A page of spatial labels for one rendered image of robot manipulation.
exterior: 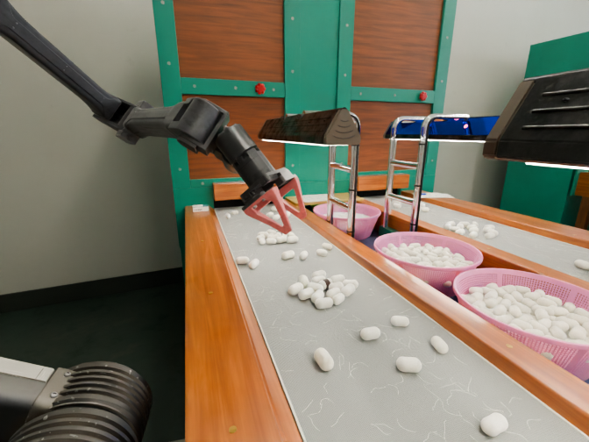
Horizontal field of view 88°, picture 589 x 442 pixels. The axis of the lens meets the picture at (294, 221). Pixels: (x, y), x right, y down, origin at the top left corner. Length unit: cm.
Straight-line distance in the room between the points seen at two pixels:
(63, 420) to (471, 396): 46
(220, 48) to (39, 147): 132
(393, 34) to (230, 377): 158
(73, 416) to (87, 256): 202
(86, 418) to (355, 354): 34
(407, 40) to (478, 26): 190
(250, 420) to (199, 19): 131
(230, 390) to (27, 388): 21
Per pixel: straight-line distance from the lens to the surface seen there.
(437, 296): 66
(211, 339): 51
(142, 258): 238
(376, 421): 44
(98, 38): 230
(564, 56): 347
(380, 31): 169
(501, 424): 46
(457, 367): 54
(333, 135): 63
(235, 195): 133
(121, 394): 45
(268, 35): 146
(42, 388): 46
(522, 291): 83
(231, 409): 41
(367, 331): 53
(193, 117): 56
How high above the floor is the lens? 106
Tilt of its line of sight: 16 degrees down
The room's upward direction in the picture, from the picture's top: straight up
